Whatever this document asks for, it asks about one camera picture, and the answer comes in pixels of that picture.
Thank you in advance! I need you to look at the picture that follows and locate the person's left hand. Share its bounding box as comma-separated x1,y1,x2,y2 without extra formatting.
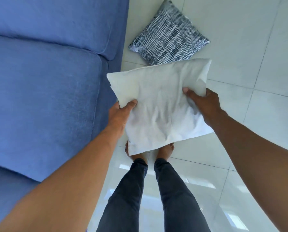
107,99,138,137

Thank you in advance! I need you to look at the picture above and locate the person's right hand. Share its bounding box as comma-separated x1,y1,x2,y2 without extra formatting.
182,87,226,128

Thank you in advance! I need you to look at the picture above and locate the white pillow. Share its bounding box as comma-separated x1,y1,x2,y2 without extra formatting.
106,58,214,156

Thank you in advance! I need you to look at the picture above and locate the person's right forearm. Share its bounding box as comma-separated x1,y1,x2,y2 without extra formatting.
210,111,288,232

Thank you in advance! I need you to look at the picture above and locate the person's left forearm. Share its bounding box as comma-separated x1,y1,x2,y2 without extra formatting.
0,125,125,232

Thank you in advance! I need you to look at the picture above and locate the navy white patterned cushion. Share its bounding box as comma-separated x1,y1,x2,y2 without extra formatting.
128,0,211,66

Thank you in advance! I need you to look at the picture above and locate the blue fabric sofa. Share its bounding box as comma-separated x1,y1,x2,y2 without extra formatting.
0,0,130,232

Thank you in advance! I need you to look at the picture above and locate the person's left leg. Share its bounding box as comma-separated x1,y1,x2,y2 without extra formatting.
96,140,150,232

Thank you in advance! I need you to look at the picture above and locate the person's leg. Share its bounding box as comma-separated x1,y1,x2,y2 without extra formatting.
154,142,211,232
96,140,150,232

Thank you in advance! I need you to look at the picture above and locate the person's right leg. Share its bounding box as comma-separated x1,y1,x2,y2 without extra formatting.
154,142,211,232

